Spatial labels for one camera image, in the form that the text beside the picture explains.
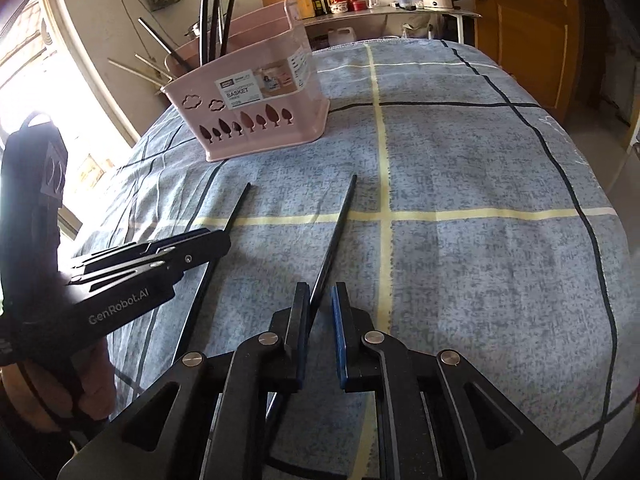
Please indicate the steel pot with lid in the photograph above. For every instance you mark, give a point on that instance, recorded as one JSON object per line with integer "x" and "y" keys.
{"x": 194, "y": 28}

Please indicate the blue plaid tablecloth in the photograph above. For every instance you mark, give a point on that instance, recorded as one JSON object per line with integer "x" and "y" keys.
{"x": 475, "y": 160}

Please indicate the white plastic bag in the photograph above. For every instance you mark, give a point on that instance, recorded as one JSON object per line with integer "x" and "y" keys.
{"x": 417, "y": 26}

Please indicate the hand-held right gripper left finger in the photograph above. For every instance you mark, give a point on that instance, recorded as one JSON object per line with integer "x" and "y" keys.
{"x": 297, "y": 340}

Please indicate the person's left hand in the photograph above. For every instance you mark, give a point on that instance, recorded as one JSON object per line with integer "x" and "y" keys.
{"x": 97, "y": 380}

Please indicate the red tin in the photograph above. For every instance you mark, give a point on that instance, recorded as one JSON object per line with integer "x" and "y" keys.
{"x": 358, "y": 2}

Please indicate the beige wooden chopstick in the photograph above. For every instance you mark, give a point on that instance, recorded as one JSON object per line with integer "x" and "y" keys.
{"x": 152, "y": 66}

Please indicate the pink plastic utensil basket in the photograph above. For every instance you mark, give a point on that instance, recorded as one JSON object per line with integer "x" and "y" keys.
{"x": 270, "y": 140}

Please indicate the bright window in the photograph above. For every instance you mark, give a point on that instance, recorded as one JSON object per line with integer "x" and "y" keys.
{"x": 85, "y": 110}

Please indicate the white plastic jug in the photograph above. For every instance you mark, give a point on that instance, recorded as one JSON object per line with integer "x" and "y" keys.
{"x": 342, "y": 37}

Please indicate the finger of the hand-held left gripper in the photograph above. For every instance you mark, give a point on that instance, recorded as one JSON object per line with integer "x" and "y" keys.
{"x": 140, "y": 246}
{"x": 205, "y": 250}

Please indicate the orange wooden door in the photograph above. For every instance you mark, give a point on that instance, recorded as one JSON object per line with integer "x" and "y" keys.
{"x": 525, "y": 35}

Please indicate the pale thin stick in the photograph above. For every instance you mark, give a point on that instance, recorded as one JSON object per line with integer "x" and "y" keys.
{"x": 132, "y": 70}

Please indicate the metal shelf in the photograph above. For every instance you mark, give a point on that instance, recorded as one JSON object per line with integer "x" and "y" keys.
{"x": 380, "y": 11}

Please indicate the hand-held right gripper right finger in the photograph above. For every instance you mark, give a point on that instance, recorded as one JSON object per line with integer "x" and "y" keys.
{"x": 340, "y": 340}

